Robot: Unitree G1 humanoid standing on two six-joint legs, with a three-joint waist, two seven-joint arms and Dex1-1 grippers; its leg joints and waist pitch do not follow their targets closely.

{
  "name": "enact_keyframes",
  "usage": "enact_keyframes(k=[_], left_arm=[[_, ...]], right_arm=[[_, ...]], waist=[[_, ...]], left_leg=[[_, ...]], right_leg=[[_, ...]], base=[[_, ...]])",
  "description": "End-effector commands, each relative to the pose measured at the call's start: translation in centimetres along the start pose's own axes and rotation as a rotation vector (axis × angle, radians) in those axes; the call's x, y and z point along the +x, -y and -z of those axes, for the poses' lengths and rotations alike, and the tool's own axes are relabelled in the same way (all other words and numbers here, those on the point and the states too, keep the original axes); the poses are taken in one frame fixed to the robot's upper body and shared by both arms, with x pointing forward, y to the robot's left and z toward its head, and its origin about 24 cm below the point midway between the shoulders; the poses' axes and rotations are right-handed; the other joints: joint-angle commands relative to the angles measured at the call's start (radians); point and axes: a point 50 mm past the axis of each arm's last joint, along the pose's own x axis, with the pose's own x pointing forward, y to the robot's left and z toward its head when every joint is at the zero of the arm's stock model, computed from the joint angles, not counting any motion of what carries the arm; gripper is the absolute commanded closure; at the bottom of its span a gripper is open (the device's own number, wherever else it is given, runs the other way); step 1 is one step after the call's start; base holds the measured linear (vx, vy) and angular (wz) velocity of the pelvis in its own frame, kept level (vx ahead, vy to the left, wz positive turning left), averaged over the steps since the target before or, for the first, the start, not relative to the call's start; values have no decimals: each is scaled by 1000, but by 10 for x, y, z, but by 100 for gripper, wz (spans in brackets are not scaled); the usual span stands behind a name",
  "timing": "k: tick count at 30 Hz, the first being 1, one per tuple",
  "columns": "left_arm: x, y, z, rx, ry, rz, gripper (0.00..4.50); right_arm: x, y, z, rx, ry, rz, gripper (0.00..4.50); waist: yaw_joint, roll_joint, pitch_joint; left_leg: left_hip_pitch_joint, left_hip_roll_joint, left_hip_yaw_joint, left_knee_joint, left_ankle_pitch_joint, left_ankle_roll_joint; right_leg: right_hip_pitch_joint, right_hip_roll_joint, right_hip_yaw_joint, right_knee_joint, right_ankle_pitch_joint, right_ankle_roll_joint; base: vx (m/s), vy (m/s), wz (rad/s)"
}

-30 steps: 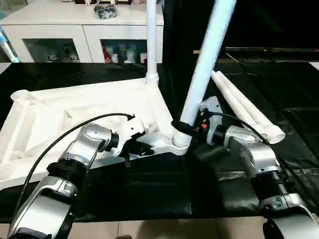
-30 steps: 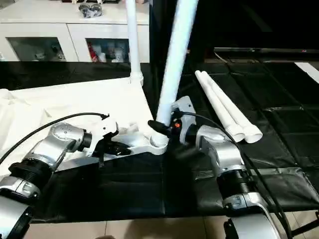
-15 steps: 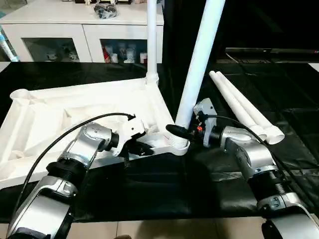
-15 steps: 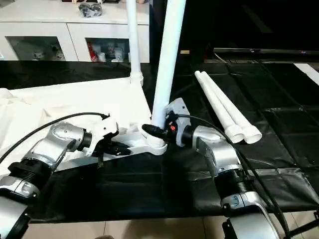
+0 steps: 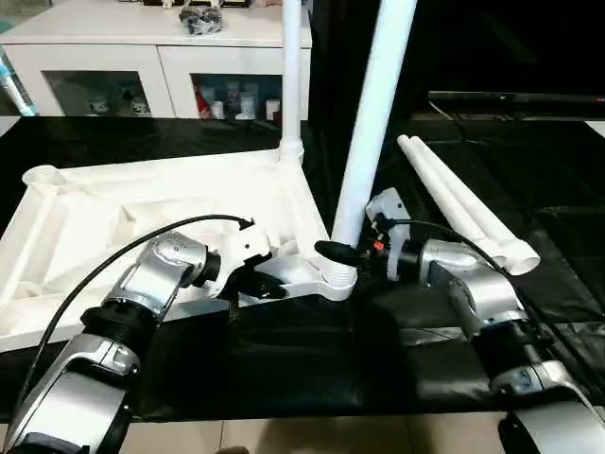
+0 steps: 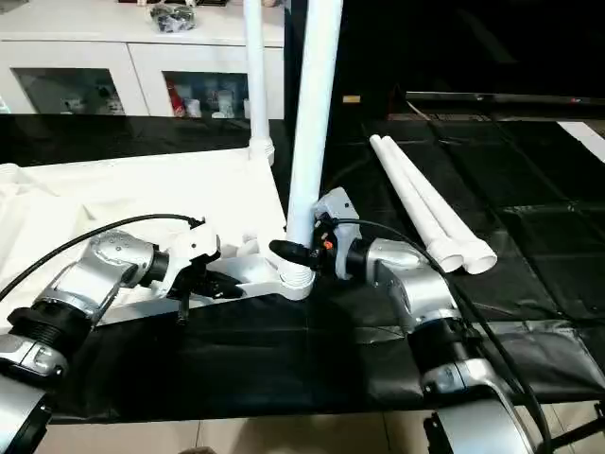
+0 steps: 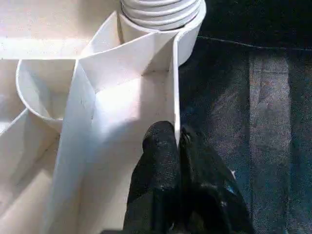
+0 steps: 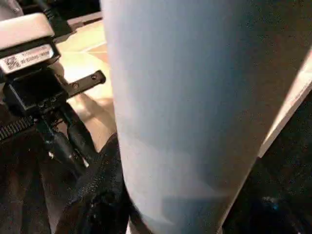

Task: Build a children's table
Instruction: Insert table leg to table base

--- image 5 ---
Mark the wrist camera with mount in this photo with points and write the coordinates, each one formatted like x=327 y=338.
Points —
x=386 y=203
x=248 y=248

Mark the white plastic table top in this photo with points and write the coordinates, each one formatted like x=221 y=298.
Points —
x=95 y=208

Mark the white plastic table leg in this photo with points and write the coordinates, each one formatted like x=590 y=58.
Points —
x=291 y=76
x=473 y=194
x=373 y=113
x=444 y=194

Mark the black bundle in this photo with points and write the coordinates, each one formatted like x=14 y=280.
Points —
x=200 y=19

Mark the black flat bar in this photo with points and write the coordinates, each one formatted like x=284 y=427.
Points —
x=520 y=98

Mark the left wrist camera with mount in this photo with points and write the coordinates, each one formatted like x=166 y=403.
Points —
x=248 y=248

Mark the black work mat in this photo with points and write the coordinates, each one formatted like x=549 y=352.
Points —
x=284 y=369

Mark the white cabinet with glass doors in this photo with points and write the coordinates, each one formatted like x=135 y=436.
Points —
x=95 y=28

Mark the white board strip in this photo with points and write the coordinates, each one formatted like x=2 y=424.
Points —
x=7 y=125
x=596 y=128

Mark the teal plastic tube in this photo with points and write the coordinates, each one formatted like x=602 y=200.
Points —
x=14 y=85

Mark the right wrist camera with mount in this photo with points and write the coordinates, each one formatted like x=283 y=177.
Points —
x=386 y=203

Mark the red bottle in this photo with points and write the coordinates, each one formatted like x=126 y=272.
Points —
x=201 y=99

